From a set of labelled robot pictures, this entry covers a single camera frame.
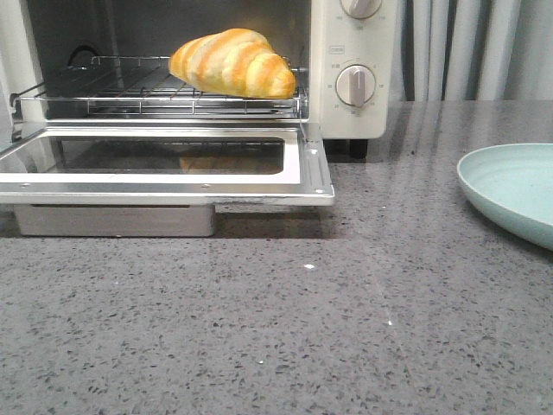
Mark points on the oven glass door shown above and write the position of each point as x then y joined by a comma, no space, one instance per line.
162,164

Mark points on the striped orange bread roll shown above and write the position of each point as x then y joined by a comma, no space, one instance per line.
235,62

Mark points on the lower oven dial knob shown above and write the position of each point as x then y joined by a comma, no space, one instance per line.
355,85

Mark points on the oven dial knob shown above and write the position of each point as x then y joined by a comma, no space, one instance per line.
355,85
360,9

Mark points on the upper oven dial knob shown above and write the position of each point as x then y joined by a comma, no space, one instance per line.
360,9

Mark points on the white toaster oven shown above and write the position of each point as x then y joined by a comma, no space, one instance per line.
41,37

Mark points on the grey curtain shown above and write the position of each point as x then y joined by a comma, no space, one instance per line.
472,50

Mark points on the light green round plate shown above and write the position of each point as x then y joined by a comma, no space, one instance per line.
511,184

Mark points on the oven door handle bar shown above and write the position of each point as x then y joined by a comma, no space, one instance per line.
115,221

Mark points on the metal wire oven rack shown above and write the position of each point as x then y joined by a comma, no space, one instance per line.
141,87

